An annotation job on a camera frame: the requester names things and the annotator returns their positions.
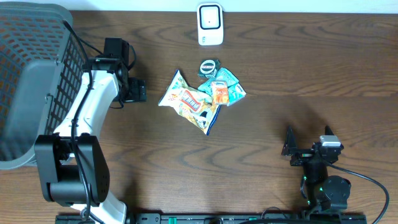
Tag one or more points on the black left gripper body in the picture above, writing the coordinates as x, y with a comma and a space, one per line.
138, 90

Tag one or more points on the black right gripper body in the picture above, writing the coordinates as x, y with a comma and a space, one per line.
302, 157

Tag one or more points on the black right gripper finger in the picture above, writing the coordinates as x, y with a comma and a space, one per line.
290, 146
328, 131

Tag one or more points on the yellow snack bag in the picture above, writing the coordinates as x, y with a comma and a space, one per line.
194, 105

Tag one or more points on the round green label snack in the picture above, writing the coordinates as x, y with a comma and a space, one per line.
209, 68

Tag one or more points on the green tissue pack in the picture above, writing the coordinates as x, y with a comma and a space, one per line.
236, 93

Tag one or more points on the orange tissue pack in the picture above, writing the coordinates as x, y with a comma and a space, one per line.
219, 90

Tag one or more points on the teal snack pouch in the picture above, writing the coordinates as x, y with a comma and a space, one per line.
223, 74

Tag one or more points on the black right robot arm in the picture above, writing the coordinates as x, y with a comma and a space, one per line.
325, 193

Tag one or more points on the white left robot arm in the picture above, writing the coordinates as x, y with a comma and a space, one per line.
72, 169

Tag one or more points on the white barcode scanner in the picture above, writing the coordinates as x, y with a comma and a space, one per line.
210, 24

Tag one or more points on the grey plastic mesh basket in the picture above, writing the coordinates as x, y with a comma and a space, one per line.
41, 69

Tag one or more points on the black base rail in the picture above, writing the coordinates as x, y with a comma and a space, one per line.
156, 218

